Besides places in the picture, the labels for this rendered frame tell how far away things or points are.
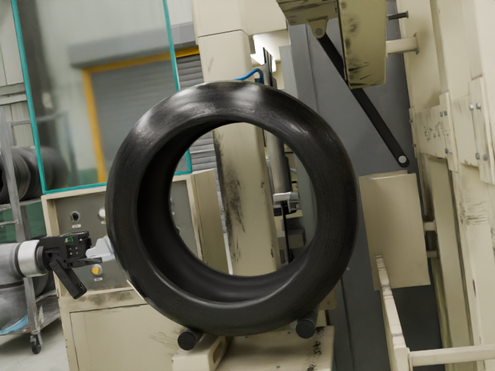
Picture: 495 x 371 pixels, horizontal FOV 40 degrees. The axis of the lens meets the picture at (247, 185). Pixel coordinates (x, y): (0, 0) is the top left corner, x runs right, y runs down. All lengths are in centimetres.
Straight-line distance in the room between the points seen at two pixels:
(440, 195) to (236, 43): 69
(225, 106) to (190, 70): 989
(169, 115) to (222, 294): 55
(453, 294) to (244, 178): 64
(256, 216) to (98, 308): 80
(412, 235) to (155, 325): 101
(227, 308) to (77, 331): 107
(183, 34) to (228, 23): 913
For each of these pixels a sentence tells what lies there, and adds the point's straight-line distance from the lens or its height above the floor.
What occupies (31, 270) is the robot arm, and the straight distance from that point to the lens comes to 177.
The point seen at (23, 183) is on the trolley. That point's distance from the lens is 558.
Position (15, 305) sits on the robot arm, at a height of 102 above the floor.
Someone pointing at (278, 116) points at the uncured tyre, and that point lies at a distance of 147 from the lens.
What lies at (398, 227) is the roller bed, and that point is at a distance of 182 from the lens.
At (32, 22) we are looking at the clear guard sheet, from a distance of 254.
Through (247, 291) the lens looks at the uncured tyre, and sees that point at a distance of 181.
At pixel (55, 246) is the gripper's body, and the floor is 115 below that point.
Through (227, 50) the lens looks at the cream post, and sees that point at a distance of 192.
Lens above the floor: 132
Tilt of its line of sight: 3 degrees down
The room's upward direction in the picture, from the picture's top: 8 degrees counter-clockwise
